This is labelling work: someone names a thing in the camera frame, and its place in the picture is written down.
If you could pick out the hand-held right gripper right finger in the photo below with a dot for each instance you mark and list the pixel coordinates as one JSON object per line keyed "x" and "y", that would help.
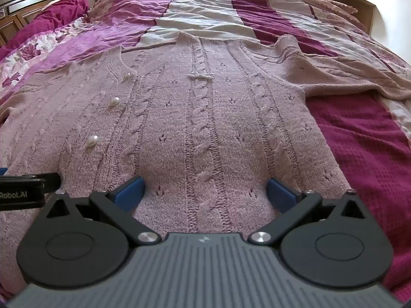
{"x": 282, "y": 195}

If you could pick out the magenta pillow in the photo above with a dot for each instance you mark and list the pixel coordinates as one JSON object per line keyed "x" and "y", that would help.
{"x": 54, "y": 16}

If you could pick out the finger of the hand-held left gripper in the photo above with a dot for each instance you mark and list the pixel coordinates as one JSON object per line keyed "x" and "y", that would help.
{"x": 48, "y": 179}

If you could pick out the magenta striped floral bedspread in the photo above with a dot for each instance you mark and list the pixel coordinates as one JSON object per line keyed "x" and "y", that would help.
{"x": 369, "y": 150}

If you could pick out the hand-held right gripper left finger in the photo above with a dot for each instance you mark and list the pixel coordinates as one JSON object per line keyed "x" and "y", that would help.
{"x": 130, "y": 194}

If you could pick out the pink knit sweater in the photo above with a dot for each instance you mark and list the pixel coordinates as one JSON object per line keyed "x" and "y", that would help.
{"x": 192, "y": 128}

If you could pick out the dark wooden headboard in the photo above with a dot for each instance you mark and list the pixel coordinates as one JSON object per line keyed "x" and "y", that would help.
{"x": 29, "y": 3}

